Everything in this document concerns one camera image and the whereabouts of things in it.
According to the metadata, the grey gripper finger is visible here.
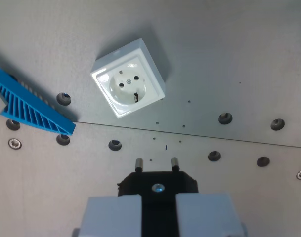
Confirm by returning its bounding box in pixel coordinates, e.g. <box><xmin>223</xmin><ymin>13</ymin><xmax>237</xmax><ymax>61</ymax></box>
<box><xmin>79</xmin><ymin>195</ymin><xmax>143</xmax><ymax>237</ymax></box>
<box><xmin>175</xmin><ymin>192</ymin><xmax>245</xmax><ymax>237</ymax></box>

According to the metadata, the black two-pin plug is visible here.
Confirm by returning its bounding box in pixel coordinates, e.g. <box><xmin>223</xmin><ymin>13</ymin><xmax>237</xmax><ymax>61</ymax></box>
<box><xmin>117</xmin><ymin>157</ymin><xmax>199</xmax><ymax>237</ymax></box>

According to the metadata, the blue ribbed plastic part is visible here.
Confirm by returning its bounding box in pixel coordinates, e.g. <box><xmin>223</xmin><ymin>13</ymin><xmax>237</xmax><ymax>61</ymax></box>
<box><xmin>0</xmin><ymin>63</ymin><xmax>77</xmax><ymax>136</ymax></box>

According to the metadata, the white wall socket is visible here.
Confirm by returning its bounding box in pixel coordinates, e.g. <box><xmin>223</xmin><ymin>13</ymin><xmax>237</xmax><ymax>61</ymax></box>
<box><xmin>90</xmin><ymin>37</ymin><xmax>166</xmax><ymax>119</ymax></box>

